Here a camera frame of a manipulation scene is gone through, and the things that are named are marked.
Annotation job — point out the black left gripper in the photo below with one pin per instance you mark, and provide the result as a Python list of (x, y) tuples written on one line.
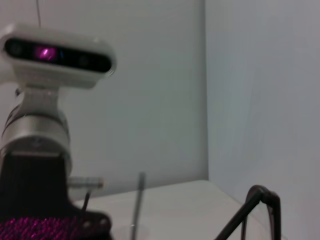
[(32, 187)]

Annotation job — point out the black glasses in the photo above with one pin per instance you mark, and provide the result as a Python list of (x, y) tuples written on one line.
[(271, 205)]

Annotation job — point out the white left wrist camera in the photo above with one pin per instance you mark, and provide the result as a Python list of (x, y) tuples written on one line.
[(57, 67)]

